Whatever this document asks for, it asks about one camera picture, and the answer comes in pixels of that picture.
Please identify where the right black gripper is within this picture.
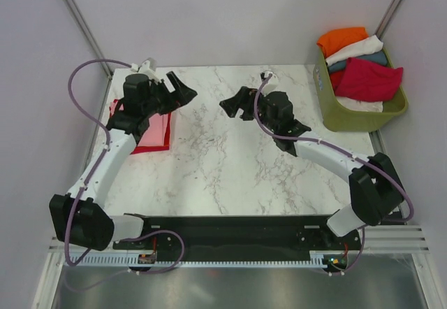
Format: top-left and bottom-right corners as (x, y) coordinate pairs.
(219, 87), (278, 134)

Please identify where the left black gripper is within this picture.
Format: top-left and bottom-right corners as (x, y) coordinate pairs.
(142, 71), (196, 117)

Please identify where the red t-shirt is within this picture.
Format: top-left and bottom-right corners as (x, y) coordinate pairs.
(126, 113), (172, 156)
(329, 70), (344, 91)

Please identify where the pink t-shirt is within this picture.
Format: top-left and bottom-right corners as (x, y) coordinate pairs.
(109, 99), (171, 154)

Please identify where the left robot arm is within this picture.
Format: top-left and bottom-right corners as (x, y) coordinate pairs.
(49, 71), (197, 251)

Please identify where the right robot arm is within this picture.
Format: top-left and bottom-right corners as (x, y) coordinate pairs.
(219, 87), (406, 249)

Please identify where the olive green plastic basket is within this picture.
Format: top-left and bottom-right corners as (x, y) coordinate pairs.
(313, 50), (409, 132)

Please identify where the red t-shirt in basket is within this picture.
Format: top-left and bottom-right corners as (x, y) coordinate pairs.
(329, 70), (344, 91)

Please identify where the white cloth basket bottom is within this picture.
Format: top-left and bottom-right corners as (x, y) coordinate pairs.
(336, 96), (383, 113)

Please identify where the orange t-shirt in basket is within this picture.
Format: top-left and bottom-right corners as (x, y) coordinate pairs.
(316, 27), (369, 57)

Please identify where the crimson t-shirt in basket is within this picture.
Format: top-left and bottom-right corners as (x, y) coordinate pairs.
(335, 57), (404, 102)

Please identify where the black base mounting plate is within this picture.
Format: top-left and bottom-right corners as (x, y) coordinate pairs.
(113, 215), (361, 261)

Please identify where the teal t-shirt in basket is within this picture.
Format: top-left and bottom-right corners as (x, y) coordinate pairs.
(327, 50), (388, 74)

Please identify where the white t-shirt in basket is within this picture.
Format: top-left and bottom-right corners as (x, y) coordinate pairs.
(325, 35), (383, 66)

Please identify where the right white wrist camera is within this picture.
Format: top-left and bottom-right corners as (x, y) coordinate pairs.
(261, 71), (279, 95)

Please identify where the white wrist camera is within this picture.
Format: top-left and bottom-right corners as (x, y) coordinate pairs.
(130, 57), (161, 82)
(261, 71), (279, 95)

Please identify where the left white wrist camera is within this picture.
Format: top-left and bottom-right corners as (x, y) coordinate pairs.
(130, 57), (161, 82)

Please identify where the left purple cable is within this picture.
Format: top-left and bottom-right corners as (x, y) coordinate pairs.
(64, 59), (186, 292)

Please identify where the white slotted cable duct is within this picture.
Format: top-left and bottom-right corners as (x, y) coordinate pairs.
(78, 251), (347, 268)

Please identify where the left aluminium frame post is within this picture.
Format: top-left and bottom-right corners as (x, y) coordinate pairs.
(63, 0), (105, 59)

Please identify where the aluminium frame post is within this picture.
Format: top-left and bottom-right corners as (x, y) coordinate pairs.
(63, 0), (105, 59)
(375, 0), (403, 38)

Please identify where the right aluminium frame post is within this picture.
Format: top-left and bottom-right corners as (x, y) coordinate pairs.
(375, 0), (403, 38)

